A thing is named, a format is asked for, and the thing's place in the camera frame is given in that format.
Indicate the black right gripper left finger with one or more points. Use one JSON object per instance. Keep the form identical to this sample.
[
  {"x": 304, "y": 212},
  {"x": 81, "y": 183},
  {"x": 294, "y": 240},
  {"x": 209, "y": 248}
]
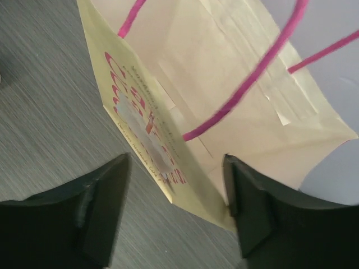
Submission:
[{"x": 74, "y": 225}]

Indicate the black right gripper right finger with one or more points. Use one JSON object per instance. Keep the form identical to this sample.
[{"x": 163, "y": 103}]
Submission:
[{"x": 279, "y": 227}]

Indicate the paper cakes bag pink handles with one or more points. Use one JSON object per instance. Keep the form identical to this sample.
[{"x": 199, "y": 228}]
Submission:
[{"x": 164, "y": 67}]

